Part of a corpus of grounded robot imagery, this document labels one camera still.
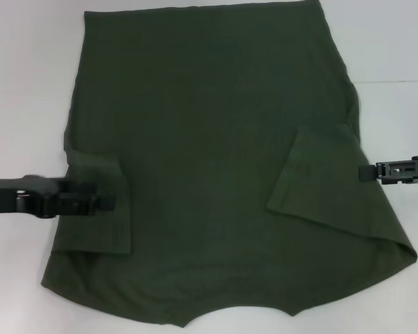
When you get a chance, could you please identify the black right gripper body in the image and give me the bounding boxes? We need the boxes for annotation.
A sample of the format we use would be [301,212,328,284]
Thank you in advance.
[376,155,418,185]

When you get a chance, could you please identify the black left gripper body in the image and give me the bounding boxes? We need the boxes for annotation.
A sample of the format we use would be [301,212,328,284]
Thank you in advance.
[0,175,67,219]

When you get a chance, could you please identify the dark green t-shirt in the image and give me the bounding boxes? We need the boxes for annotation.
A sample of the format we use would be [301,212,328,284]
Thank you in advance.
[40,0,418,319]

